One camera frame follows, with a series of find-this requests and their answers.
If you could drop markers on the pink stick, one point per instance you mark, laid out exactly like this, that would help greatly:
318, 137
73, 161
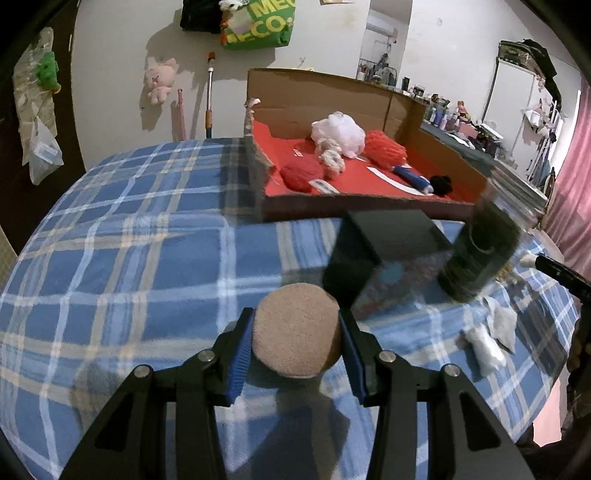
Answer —
179, 115

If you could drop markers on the black bag on wardrobe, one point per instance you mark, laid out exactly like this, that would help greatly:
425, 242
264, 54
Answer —
535, 57

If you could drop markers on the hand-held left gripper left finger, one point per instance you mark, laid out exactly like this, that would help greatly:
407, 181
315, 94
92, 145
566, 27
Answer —
240, 355

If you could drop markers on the mop pole with orange grip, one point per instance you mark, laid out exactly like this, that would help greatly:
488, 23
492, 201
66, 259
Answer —
210, 97

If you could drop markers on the beige hanging cloth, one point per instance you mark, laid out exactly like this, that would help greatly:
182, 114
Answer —
27, 83

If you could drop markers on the small white cotton piece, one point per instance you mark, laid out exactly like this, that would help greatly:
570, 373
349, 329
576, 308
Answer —
527, 261

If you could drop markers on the white wardrobe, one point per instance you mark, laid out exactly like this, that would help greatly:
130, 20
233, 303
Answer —
512, 101

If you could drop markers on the white hanging bag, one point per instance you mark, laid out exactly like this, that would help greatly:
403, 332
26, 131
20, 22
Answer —
540, 122

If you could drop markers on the white mesh bath pouf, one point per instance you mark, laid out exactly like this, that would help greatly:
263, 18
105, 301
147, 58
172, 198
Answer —
341, 131

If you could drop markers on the dark glass jar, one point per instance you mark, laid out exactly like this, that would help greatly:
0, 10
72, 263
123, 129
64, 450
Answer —
480, 254

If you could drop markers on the white cotton pad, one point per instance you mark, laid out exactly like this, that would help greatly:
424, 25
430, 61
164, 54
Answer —
482, 350
503, 323

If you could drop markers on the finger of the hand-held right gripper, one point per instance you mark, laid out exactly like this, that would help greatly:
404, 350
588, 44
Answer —
563, 277

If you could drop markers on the pale pink plush toy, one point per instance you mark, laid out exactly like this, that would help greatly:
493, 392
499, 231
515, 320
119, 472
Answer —
159, 81

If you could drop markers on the clear plastic bag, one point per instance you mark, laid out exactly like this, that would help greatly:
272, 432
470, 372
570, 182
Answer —
44, 157

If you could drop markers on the table with dark cloth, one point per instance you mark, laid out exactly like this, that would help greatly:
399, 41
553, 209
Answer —
457, 145

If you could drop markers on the cardboard box with red inside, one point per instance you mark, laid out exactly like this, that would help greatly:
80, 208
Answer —
369, 184

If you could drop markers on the round brown sponge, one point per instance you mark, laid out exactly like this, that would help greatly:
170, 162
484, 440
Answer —
295, 327

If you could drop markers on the green plush toy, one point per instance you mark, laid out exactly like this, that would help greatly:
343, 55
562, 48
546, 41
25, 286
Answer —
48, 71

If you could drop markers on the small black soft item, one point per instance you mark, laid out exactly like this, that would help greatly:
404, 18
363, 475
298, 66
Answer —
443, 184

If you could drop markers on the red mesh bath pouf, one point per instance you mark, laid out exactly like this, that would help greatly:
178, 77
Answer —
385, 150

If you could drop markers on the wall mirror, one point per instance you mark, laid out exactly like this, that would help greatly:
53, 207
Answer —
383, 41

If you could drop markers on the round red sponge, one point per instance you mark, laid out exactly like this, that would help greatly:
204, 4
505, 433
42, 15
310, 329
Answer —
300, 176

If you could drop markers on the group of cosmetic bottles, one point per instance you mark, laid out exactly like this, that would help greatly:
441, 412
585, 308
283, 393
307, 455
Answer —
443, 110

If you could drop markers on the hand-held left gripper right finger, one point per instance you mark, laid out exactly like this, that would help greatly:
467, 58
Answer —
353, 360

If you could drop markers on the blue and white tube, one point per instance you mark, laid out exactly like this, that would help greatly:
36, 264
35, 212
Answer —
413, 179

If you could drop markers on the black box with patterned side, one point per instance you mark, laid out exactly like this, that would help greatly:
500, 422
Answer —
392, 235

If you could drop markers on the small white plush toy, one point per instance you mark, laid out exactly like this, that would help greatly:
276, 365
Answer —
230, 4

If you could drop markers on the green tote bag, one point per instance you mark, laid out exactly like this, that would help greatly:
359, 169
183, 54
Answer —
261, 25

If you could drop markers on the pink curtain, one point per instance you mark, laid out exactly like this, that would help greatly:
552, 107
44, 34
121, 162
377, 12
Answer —
577, 184

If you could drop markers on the dark door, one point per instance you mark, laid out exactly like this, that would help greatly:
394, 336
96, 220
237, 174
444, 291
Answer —
69, 115

